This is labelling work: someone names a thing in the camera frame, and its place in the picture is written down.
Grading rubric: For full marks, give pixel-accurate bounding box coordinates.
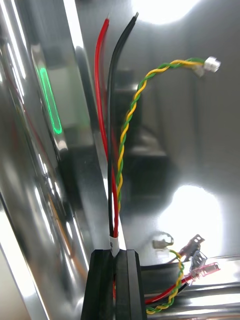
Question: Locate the steel tray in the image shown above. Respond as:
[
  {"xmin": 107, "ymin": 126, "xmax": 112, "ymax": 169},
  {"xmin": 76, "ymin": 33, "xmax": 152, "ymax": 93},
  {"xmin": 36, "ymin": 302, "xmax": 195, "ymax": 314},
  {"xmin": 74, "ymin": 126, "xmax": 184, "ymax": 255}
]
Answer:
[{"xmin": 0, "ymin": 0, "xmax": 240, "ymax": 320}]

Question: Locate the red black green-yellow wire harness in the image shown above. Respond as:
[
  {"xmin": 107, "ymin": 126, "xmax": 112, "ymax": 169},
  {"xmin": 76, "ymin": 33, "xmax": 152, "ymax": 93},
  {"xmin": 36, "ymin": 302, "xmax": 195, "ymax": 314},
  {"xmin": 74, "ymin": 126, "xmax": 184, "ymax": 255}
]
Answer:
[{"xmin": 94, "ymin": 11, "xmax": 222, "ymax": 316}]

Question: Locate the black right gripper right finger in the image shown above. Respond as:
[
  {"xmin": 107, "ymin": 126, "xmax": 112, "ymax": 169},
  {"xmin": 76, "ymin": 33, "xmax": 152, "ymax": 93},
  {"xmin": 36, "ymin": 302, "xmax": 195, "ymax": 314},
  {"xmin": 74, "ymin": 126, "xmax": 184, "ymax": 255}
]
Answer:
[{"xmin": 114, "ymin": 248, "xmax": 148, "ymax": 320}]

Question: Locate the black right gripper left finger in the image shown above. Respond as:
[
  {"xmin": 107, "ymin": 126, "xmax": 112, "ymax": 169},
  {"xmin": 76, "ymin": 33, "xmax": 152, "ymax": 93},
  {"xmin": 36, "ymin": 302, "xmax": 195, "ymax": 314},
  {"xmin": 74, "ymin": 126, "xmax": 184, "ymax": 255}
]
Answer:
[{"xmin": 80, "ymin": 248, "xmax": 117, "ymax": 320}]

